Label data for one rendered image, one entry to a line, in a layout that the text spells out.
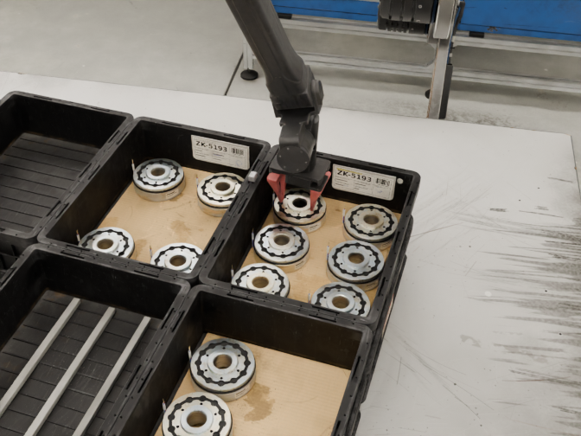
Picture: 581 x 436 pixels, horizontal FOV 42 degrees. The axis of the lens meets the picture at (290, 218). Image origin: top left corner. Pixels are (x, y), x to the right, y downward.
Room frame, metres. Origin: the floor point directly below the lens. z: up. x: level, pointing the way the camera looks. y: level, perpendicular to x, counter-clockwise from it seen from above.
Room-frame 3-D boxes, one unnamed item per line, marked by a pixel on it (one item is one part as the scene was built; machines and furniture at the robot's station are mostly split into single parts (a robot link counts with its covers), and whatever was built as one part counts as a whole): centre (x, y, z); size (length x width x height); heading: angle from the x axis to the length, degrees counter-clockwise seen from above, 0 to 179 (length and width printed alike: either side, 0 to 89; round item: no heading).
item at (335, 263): (0.97, -0.12, 0.86); 0.10 x 0.10 x 0.01
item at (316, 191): (1.11, -0.03, 0.91); 0.07 x 0.07 x 0.09; 71
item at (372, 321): (0.99, -0.05, 0.92); 0.40 x 0.30 x 0.02; 163
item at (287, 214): (1.12, -0.02, 0.86); 0.10 x 0.10 x 0.01
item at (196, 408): (0.63, 0.13, 0.86); 0.05 x 0.05 x 0.01
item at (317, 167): (1.12, -0.02, 0.98); 0.10 x 0.07 x 0.07; 71
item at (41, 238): (1.08, 0.24, 0.92); 0.40 x 0.30 x 0.02; 163
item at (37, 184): (1.17, 0.52, 0.87); 0.40 x 0.30 x 0.11; 163
